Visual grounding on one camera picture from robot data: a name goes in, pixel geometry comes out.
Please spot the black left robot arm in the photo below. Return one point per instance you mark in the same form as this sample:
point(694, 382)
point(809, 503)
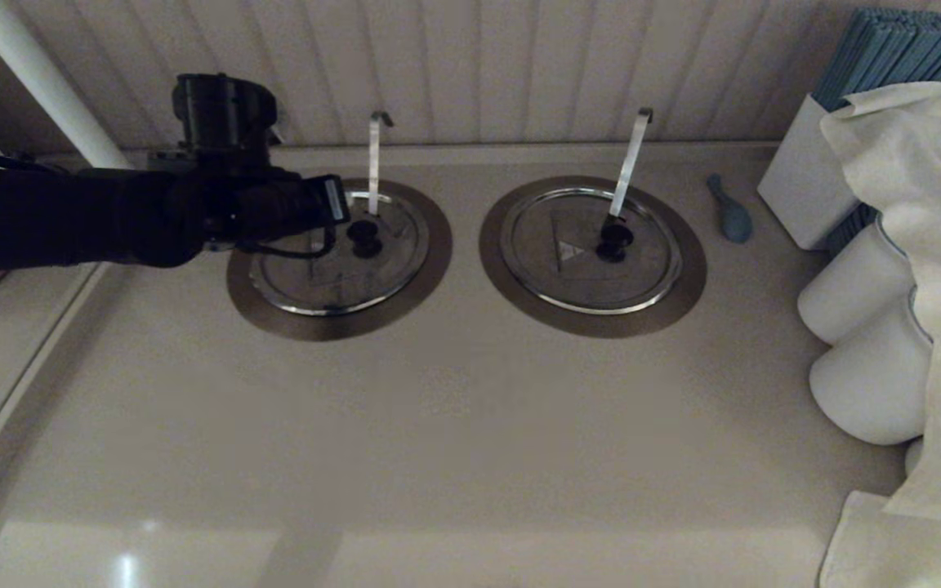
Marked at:
point(70, 220)

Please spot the bronze round well collar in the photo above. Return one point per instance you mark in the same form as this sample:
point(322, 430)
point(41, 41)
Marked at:
point(593, 327)
point(340, 328)

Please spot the blue straws bundle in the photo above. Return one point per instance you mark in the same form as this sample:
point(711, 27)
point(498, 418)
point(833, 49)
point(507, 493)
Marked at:
point(895, 49)

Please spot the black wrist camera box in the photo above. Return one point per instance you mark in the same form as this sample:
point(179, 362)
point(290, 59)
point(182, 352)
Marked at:
point(323, 204)

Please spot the long white round pole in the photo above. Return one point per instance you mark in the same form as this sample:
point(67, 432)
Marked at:
point(29, 65)

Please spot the white jar with blue rim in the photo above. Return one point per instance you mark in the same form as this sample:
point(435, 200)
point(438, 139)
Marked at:
point(846, 294)
point(871, 384)

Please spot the white rectangular holder box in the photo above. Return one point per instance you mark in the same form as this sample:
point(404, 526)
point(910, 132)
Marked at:
point(797, 180)

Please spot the small blue spoon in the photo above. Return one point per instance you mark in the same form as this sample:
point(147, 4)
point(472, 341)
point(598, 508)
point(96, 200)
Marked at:
point(736, 222)

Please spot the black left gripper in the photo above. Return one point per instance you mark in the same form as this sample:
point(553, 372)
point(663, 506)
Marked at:
point(258, 204)

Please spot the hinged steel lid black knob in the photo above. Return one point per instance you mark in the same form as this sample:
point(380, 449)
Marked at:
point(356, 286)
point(568, 286)

